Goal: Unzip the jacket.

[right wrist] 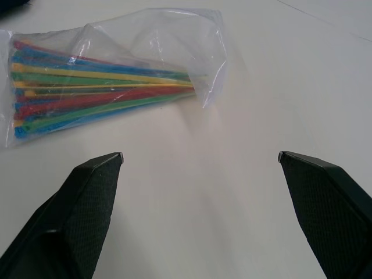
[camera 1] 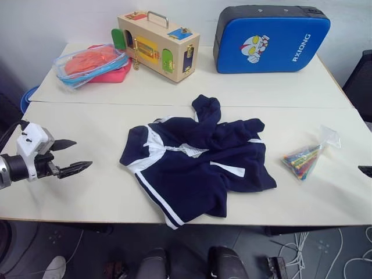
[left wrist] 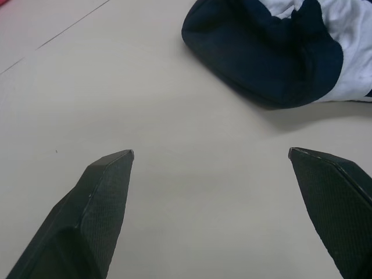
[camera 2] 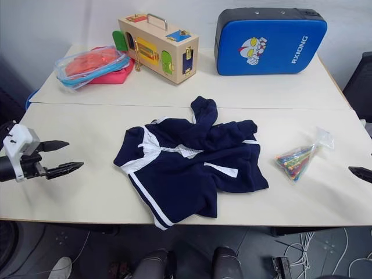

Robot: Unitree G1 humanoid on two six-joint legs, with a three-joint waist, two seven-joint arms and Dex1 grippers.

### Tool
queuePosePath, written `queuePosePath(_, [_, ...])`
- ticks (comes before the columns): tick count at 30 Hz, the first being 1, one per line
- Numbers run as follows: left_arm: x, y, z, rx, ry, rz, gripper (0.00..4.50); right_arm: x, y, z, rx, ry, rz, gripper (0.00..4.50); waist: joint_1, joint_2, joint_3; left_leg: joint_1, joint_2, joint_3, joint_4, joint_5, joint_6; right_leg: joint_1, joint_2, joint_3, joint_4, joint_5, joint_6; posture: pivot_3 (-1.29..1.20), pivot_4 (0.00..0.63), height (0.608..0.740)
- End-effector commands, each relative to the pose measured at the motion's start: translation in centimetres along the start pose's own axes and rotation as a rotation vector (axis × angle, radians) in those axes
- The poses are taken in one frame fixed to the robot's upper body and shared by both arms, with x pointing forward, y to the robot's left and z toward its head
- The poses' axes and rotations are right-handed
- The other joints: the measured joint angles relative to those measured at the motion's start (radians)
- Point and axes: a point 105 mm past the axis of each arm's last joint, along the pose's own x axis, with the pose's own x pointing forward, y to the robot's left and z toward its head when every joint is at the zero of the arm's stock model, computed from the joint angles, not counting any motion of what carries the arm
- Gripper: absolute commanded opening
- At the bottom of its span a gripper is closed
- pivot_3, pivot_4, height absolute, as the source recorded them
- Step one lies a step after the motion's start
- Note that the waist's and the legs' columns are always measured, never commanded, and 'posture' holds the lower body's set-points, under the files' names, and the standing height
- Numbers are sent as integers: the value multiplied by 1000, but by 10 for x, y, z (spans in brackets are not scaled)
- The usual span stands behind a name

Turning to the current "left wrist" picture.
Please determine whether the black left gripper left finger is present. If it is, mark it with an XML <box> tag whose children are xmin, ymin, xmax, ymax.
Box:
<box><xmin>5</xmin><ymin>149</ymin><xmax>135</xmax><ymax>279</ymax></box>

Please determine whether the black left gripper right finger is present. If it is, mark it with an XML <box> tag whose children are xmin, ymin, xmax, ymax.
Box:
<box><xmin>287</xmin><ymin>146</ymin><xmax>372</xmax><ymax>279</ymax></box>

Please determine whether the navy and white jacket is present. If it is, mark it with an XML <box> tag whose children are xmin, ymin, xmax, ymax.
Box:
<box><xmin>181</xmin><ymin>0</ymin><xmax>372</xmax><ymax>110</ymax></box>

